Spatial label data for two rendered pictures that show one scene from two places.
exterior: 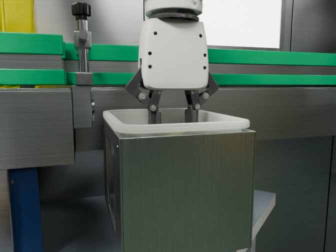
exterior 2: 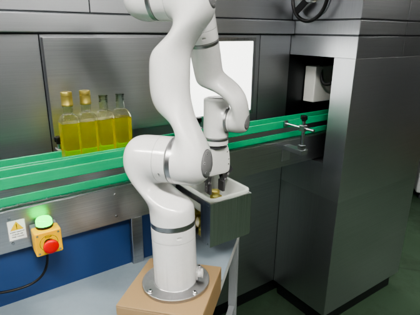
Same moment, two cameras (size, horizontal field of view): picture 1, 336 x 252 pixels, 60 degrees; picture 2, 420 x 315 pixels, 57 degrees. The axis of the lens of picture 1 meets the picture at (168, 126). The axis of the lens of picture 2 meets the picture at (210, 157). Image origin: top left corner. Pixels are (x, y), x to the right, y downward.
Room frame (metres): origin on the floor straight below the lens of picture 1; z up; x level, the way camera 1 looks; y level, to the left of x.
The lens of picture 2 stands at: (-0.73, 0.39, 1.51)
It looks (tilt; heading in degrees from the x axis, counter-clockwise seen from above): 18 degrees down; 342
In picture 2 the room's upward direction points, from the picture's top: 1 degrees clockwise
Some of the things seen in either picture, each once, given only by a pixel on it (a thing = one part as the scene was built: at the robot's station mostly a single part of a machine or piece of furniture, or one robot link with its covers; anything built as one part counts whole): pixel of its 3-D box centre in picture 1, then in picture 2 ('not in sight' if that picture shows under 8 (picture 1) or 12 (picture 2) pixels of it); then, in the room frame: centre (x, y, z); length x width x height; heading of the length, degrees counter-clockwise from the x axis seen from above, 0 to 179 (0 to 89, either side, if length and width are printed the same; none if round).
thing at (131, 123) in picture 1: (165, 142); (212, 195); (0.44, 0.00, 0.97); 0.22 x 0.17 x 0.09; 17
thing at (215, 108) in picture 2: not in sight; (217, 116); (0.44, -0.01, 1.25); 0.09 x 0.08 x 0.13; 45
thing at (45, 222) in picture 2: not in sight; (44, 221); (0.31, 0.53, 1.01); 0.04 x 0.04 x 0.03
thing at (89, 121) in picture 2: not in sight; (89, 142); (0.55, 0.40, 1.16); 0.06 x 0.06 x 0.21; 16
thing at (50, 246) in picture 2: not in sight; (50, 244); (0.27, 0.52, 0.96); 0.04 x 0.03 x 0.04; 107
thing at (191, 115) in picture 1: (197, 113); (224, 180); (0.45, -0.05, 1.01); 0.03 x 0.03 x 0.07; 17
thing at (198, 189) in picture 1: (160, 167); (207, 205); (0.46, 0.01, 0.92); 0.27 x 0.17 x 0.15; 17
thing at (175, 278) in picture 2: not in sight; (174, 253); (0.18, 0.20, 0.93); 0.19 x 0.19 x 0.18
